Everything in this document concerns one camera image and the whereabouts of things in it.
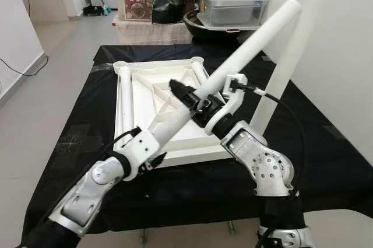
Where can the black tablecloth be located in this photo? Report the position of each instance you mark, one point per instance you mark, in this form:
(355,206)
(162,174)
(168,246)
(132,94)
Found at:
(326,160)

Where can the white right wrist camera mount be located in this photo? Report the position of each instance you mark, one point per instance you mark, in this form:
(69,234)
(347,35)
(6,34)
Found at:
(230,108)

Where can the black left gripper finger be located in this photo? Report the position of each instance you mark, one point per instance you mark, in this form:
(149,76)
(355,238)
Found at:
(159,159)

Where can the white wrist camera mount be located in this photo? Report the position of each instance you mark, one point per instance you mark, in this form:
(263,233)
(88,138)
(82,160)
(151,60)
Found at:
(230,108)
(137,154)

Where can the clear tape strip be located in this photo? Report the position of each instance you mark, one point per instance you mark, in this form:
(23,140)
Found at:
(105,66)

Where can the clear tape patch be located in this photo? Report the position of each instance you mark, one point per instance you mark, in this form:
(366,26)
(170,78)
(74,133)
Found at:
(71,143)

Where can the cream plastic children table top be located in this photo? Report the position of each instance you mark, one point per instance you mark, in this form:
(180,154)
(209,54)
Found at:
(143,84)

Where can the black metal wok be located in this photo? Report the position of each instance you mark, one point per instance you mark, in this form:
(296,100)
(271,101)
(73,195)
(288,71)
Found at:
(204,29)

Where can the red printed carton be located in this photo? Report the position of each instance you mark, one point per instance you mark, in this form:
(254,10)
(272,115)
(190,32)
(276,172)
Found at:
(138,4)

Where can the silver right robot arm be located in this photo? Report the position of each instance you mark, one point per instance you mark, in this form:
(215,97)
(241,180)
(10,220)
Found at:
(262,160)

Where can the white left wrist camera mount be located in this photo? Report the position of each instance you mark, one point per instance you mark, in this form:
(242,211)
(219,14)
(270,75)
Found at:
(137,154)

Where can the clear plastic storage box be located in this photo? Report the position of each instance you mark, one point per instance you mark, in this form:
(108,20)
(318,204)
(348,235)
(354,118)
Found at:
(233,9)

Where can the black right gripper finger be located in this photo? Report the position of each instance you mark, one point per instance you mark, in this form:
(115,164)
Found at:
(182,94)

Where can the beige patterned cloth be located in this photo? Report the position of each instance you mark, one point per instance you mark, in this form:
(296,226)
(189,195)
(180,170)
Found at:
(148,32)

